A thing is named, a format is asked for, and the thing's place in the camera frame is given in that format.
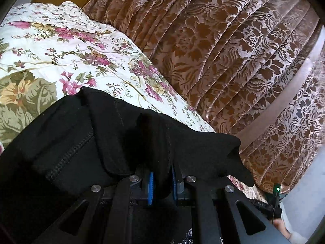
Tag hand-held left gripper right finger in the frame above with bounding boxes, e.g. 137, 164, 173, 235
172, 166, 292, 244

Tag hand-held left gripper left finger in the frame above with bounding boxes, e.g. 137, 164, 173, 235
33, 169, 155, 244

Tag black pants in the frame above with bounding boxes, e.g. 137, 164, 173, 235
0, 86, 255, 244

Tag person's right hand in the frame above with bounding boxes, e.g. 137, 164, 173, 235
273, 219, 292, 238

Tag brown patterned curtain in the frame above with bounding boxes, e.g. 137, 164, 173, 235
82, 0, 325, 194

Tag floral bedspread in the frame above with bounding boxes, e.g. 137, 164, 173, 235
0, 1, 267, 199

